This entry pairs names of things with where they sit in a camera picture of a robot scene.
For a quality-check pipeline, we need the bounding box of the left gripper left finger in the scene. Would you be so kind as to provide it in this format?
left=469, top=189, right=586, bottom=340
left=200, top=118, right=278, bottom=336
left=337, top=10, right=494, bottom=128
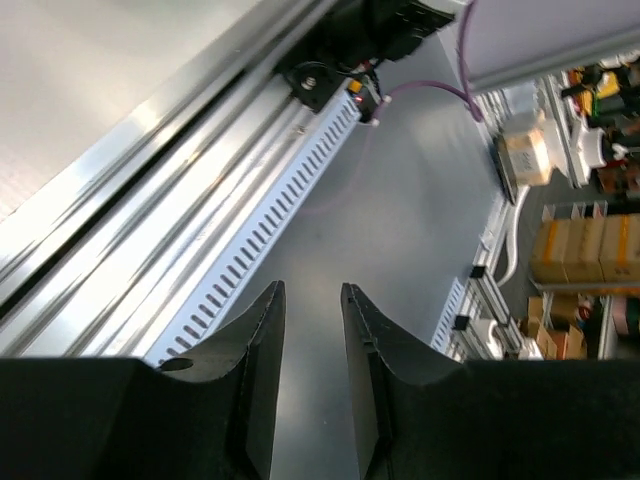
left=1, top=281, right=286, bottom=479

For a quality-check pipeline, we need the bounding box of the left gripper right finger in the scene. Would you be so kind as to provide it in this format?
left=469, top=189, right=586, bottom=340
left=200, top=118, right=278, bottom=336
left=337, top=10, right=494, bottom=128
left=341, top=283, right=639, bottom=479

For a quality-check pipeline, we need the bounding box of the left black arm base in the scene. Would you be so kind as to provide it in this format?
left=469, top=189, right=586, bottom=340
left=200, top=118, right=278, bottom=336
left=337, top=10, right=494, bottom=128
left=276, top=0, right=466, bottom=112

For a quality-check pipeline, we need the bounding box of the cardboard boxes stack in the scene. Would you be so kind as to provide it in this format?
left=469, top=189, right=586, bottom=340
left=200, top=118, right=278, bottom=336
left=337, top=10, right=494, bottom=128
left=527, top=212, right=639, bottom=360

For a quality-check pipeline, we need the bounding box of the white power supply box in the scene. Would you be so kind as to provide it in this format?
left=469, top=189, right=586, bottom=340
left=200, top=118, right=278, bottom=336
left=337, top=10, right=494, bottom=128
left=492, top=109, right=563, bottom=205

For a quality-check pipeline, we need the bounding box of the white slotted cable duct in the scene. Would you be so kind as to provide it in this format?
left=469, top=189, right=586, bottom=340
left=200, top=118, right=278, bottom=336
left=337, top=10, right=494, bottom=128
left=141, top=91, right=360, bottom=366

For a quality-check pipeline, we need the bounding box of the aluminium mounting rail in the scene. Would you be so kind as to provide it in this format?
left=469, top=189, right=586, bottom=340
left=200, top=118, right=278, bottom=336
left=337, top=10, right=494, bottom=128
left=1, top=1, right=346, bottom=358

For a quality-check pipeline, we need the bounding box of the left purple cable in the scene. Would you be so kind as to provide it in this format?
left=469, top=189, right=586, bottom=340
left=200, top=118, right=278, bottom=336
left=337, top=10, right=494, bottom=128
left=309, top=0, right=486, bottom=216

